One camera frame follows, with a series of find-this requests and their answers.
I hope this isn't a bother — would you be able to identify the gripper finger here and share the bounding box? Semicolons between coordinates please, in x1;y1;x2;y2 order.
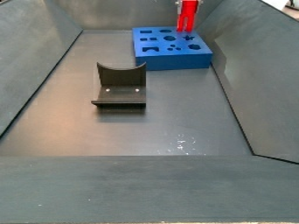
196;0;203;13
175;0;183;15

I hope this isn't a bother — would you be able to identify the blue foam shape fixture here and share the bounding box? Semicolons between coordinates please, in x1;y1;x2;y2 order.
132;27;212;71

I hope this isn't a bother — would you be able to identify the black curved stand fixture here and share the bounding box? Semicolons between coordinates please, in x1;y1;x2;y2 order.
91;64;145;107

